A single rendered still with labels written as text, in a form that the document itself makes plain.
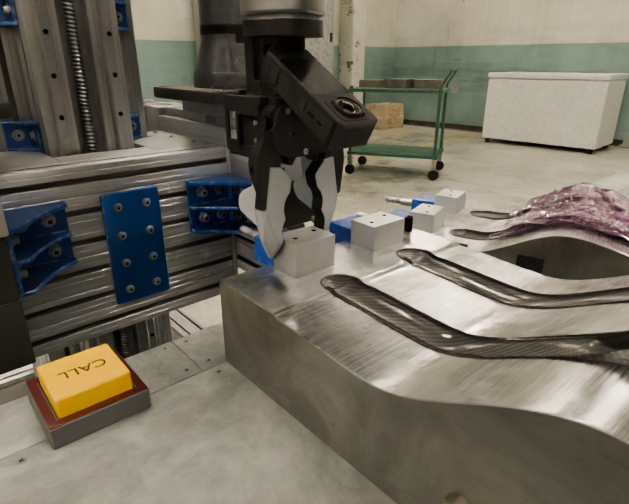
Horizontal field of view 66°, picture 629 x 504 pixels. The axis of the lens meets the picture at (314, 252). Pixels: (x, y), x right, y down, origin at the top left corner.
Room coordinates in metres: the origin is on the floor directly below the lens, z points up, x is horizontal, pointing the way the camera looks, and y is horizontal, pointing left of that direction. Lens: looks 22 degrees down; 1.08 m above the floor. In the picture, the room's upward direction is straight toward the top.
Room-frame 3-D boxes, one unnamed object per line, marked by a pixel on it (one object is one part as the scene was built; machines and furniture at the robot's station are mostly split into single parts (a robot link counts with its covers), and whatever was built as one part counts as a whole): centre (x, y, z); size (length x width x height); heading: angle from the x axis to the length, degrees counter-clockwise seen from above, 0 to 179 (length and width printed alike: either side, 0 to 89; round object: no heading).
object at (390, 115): (8.65, -1.21, 0.20); 0.63 x 0.44 x 0.40; 135
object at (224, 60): (0.92, 0.14, 1.09); 0.15 x 0.15 x 0.10
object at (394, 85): (4.99, -0.87, 0.50); 0.98 x 0.55 x 1.01; 70
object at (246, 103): (0.47, 0.03, 1.05); 0.09 x 0.08 x 0.12; 41
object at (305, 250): (0.48, 0.04, 0.90); 0.13 x 0.05 x 0.05; 40
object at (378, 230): (0.55, -0.04, 0.89); 0.13 x 0.05 x 0.05; 41
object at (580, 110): (6.77, -3.20, 0.47); 1.52 x 0.77 x 0.94; 45
